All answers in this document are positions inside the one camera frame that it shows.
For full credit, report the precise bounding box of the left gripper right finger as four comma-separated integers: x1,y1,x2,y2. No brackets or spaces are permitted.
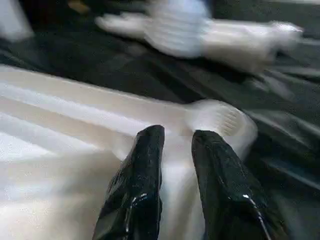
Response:
191,129,291,240

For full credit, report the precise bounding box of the small tan tag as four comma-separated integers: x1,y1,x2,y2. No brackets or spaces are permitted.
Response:
67,0,92,14

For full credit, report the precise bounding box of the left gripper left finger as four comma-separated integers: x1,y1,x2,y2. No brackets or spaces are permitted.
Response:
92,125,166,240

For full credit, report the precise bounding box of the white plastic table top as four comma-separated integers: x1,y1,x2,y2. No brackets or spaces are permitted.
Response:
0,64,259,240

